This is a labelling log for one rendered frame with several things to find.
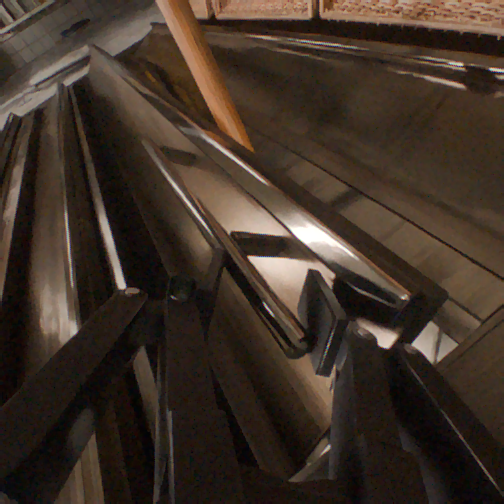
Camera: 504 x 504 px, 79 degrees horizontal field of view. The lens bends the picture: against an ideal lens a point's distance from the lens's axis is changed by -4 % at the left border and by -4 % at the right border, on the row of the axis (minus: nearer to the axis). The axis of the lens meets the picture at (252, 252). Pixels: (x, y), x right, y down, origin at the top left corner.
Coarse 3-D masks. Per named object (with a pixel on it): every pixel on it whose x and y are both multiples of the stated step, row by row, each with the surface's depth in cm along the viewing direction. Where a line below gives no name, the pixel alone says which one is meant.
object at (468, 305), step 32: (128, 64) 124; (192, 96) 72; (288, 160) 42; (320, 192) 36; (352, 192) 34; (384, 224) 30; (416, 256) 27; (448, 256) 26; (448, 288) 24; (480, 288) 23; (448, 320) 26; (480, 320) 22
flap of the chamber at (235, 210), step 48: (96, 96) 114; (192, 144) 39; (240, 144) 34; (144, 192) 55; (240, 192) 30; (192, 240) 38; (288, 240) 24; (288, 288) 23; (336, 288) 20; (432, 288) 16; (240, 336) 28; (384, 336) 17; (240, 384) 28; (288, 384) 23; (288, 432) 23
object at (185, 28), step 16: (160, 0) 30; (176, 0) 30; (176, 16) 31; (192, 16) 32; (176, 32) 32; (192, 32) 32; (192, 48) 33; (208, 48) 34; (192, 64) 34; (208, 64) 35; (208, 80) 36; (208, 96) 37; (224, 96) 37; (224, 112) 38; (224, 128) 40; (240, 128) 41
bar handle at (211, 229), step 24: (144, 144) 36; (168, 168) 30; (192, 192) 26; (192, 216) 24; (216, 240) 21; (240, 240) 22; (264, 240) 23; (240, 264) 19; (240, 288) 18; (264, 288) 17; (264, 312) 16; (288, 312) 16; (288, 336) 15
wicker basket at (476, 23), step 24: (336, 0) 62; (360, 0) 58; (384, 0) 53; (408, 0) 50; (432, 0) 47; (456, 0) 44; (480, 0) 41; (408, 24) 48; (432, 24) 45; (456, 24) 42; (480, 24) 39
